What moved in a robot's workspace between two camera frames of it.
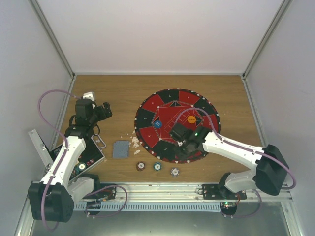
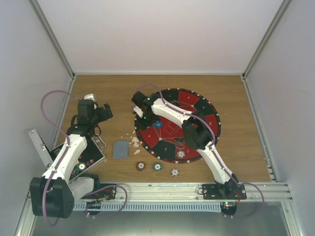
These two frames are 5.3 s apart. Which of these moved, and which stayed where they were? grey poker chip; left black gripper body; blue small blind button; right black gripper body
Moved: right black gripper body
Stayed: left black gripper body; grey poker chip; blue small blind button
